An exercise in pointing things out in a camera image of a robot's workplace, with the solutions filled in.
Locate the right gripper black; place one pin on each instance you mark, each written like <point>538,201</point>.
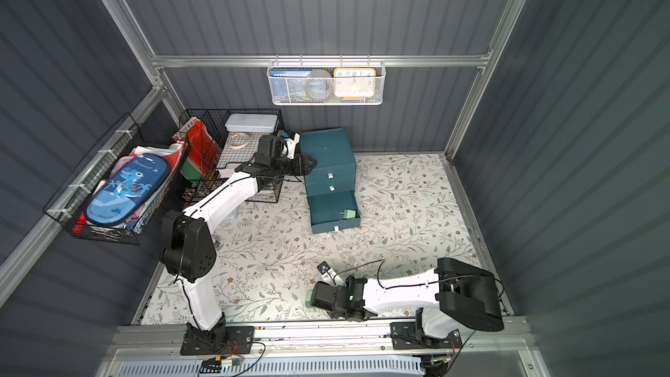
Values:
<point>320,298</point>

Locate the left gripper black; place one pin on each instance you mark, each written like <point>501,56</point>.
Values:
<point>298,163</point>

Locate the teal drawer cabinet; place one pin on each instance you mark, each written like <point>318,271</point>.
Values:
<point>330,186</point>

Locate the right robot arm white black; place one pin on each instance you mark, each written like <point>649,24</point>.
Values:
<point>451,294</point>

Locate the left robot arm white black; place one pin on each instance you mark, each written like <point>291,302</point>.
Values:
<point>191,255</point>

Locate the clear tape roll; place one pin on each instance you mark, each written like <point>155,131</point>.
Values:
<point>238,140</point>

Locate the white lidded plastic container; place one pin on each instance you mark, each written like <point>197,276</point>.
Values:
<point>251,123</point>

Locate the blue box in basket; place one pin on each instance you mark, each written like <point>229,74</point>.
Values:
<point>296,80</point>

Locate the grey tape roll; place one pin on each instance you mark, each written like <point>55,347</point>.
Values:
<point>319,85</point>

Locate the floral table mat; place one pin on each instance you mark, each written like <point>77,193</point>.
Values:
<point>268,257</point>

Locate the yellow white alarm clock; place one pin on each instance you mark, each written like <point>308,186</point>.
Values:
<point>354,83</point>

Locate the red white booklet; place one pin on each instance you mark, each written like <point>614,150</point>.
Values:
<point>199,144</point>

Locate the blue dinosaur pencil case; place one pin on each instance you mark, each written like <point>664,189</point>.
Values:
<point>120,197</point>

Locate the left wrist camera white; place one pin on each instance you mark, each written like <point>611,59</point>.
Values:
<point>291,141</point>

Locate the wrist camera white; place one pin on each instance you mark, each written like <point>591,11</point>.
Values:
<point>329,275</point>
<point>291,141</point>

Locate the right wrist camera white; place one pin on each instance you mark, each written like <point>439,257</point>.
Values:
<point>329,275</point>

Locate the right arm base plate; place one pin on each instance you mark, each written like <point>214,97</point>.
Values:
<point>407,336</point>

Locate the white wire wall basket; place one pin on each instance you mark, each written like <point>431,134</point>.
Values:
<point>275,76</point>

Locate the black wire desk organizer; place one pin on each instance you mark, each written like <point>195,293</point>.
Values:
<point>223,157</point>

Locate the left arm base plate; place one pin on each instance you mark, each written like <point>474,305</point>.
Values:
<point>218,341</point>

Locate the black wire side basket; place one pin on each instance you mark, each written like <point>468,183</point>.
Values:
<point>125,139</point>

